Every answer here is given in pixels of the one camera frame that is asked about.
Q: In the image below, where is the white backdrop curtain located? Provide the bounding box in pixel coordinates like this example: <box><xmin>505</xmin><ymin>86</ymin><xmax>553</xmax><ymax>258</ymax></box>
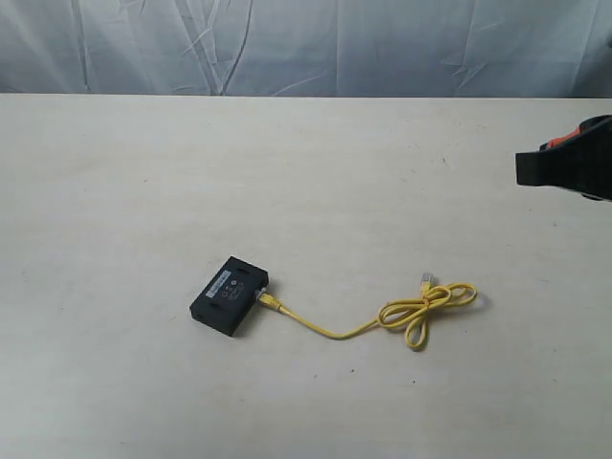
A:
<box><xmin>1</xmin><ymin>1</ymin><xmax>611</xmax><ymax>98</ymax></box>

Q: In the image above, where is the yellow ethernet cable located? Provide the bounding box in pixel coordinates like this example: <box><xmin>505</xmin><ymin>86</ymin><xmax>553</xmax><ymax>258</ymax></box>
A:
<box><xmin>256</xmin><ymin>271</ymin><xmax>479</xmax><ymax>353</ymax></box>

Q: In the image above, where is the black rectangular electronic box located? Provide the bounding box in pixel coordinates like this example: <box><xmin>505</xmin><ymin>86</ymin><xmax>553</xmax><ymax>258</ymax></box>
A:
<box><xmin>189</xmin><ymin>256</ymin><xmax>269</xmax><ymax>337</ymax></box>

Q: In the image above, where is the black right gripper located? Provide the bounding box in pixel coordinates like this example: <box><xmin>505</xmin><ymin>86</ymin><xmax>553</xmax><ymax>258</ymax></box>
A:
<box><xmin>514</xmin><ymin>115</ymin><xmax>611</xmax><ymax>201</ymax></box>

